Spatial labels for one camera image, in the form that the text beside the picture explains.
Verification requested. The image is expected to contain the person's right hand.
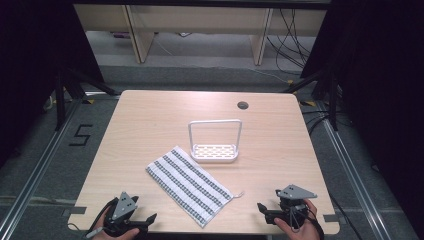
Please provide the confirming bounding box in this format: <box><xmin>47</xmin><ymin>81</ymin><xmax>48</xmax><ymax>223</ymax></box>
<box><xmin>273</xmin><ymin>198</ymin><xmax>323</xmax><ymax>240</ymax></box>

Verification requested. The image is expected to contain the white rack with tall handle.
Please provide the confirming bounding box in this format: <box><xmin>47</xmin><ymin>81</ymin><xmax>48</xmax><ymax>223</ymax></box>
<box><xmin>187</xmin><ymin>118</ymin><xmax>243</xmax><ymax>164</ymax></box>

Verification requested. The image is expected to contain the bundle of black hanging cables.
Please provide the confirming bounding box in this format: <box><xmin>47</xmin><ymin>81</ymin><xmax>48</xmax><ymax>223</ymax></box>
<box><xmin>265</xmin><ymin>8</ymin><xmax>316</xmax><ymax>75</ymax></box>

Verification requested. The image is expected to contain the aluminium floor rail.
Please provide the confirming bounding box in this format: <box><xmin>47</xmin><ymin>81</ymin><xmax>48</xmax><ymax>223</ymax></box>
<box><xmin>314</xmin><ymin>101</ymin><xmax>392</xmax><ymax>240</ymax></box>
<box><xmin>0</xmin><ymin>96</ymin><xmax>101</xmax><ymax>239</ymax></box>

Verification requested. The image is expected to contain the striped white grey cloth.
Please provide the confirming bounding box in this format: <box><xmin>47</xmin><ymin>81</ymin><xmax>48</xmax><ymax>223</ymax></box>
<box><xmin>145</xmin><ymin>145</ymin><xmax>245</xmax><ymax>229</ymax></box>

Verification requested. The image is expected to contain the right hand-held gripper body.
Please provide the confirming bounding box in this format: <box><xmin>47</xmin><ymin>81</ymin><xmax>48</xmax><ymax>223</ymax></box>
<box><xmin>264</xmin><ymin>184</ymin><xmax>318</xmax><ymax>230</ymax></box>

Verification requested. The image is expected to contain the beige wooden shelf unit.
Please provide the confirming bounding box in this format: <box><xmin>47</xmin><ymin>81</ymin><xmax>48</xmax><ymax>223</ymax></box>
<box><xmin>73</xmin><ymin>4</ymin><xmax>328</xmax><ymax>66</ymax></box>

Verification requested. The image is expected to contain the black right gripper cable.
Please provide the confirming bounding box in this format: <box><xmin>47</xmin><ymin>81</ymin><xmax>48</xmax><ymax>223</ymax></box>
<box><xmin>299</xmin><ymin>213</ymin><xmax>325</xmax><ymax>240</ymax></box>

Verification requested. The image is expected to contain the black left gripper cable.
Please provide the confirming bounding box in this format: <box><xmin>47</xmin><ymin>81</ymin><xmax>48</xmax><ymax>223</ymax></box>
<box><xmin>67</xmin><ymin>197</ymin><xmax>120</xmax><ymax>236</ymax></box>

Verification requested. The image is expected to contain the black curtain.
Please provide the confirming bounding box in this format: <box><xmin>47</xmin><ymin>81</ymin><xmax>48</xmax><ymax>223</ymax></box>
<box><xmin>300</xmin><ymin>0</ymin><xmax>424</xmax><ymax>240</ymax></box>
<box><xmin>0</xmin><ymin>0</ymin><xmax>105</xmax><ymax>169</ymax></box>

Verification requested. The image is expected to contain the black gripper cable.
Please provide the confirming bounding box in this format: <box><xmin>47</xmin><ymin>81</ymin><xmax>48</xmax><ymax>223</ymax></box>
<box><xmin>299</xmin><ymin>213</ymin><xmax>325</xmax><ymax>240</ymax></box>
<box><xmin>67</xmin><ymin>197</ymin><xmax>120</xmax><ymax>236</ymax></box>

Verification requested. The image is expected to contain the person's left hand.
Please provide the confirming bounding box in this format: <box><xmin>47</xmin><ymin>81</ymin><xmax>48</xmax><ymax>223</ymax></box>
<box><xmin>91</xmin><ymin>207</ymin><xmax>141</xmax><ymax>240</ymax></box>

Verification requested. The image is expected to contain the black floor cable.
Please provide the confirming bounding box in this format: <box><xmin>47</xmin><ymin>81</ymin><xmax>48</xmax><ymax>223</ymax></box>
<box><xmin>328</xmin><ymin>191</ymin><xmax>355</xmax><ymax>236</ymax></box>

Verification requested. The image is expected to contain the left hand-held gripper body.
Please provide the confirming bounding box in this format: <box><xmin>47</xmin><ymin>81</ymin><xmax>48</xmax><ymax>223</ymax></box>
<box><xmin>103</xmin><ymin>191</ymin><xmax>150</xmax><ymax>238</ymax></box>

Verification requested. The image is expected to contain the silver cable plug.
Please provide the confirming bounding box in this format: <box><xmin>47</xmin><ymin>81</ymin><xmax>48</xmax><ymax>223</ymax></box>
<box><xmin>84</xmin><ymin>227</ymin><xmax>105</xmax><ymax>240</ymax></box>

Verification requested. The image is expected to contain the black metal stand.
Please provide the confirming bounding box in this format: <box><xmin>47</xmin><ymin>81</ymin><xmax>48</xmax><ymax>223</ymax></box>
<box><xmin>282</xmin><ymin>70</ymin><xmax>340</xmax><ymax>132</ymax></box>
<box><xmin>54</xmin><ymin>68</ymin><xmax>120</xmax><ymax>132</ymax></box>

